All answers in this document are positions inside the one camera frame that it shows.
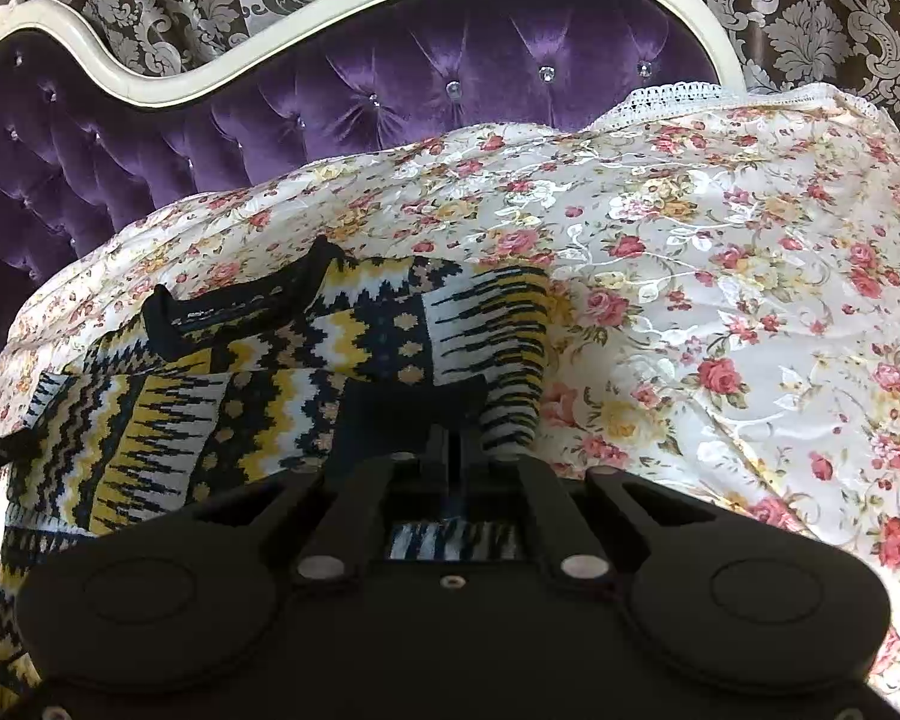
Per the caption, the yellow black patterned knit sweater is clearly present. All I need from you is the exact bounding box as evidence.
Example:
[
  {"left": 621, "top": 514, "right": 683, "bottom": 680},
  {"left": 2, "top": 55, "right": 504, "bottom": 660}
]
[{"left": 0, "top": 239, "right": 549, "bottom": 695}]

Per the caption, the floral white bedspread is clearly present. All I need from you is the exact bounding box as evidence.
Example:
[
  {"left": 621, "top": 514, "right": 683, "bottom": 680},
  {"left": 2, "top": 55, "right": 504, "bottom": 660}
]
[{"left": 0, "top": 83, "right": 900, "bottom": 718}]

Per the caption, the purple tufted headboard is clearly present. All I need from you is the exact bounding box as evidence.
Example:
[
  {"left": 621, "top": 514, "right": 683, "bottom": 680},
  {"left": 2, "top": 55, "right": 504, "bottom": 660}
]
[{"left": 0, "top": 0, "right": 745, "bottom": 351}]

